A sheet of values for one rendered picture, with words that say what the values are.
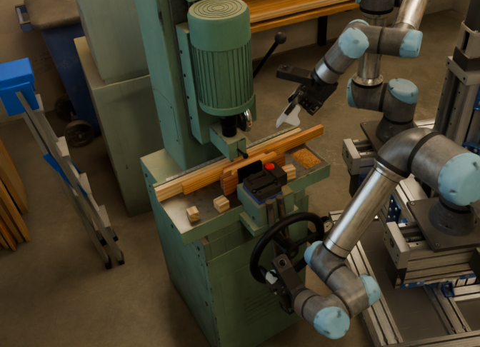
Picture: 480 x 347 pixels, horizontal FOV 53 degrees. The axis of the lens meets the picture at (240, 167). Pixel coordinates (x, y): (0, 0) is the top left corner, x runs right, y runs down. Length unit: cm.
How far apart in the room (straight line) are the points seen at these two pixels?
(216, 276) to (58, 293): 115
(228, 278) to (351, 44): 96
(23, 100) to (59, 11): 124
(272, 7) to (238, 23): 240
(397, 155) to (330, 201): 173
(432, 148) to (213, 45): 63
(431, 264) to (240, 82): 90
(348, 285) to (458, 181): 37
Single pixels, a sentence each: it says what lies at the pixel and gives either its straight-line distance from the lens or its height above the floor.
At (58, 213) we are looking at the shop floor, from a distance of 314.
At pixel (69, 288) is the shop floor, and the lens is 272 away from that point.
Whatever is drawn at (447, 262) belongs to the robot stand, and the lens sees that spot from 181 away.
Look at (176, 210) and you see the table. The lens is 162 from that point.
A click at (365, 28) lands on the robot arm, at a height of 144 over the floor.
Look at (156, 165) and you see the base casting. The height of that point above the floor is 80.
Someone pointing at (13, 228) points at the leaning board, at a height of 12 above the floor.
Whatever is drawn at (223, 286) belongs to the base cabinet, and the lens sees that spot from 184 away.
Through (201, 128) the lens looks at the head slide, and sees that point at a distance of 167.
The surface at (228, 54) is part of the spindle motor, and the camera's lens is 138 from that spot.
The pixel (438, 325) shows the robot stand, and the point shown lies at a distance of 223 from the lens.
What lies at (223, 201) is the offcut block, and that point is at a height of 93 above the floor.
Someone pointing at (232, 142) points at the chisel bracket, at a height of 107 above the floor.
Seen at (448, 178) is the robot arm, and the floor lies 130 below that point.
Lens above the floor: 202
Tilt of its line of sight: 40 degrees down
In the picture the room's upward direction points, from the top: 5 degrees counter-clockwise
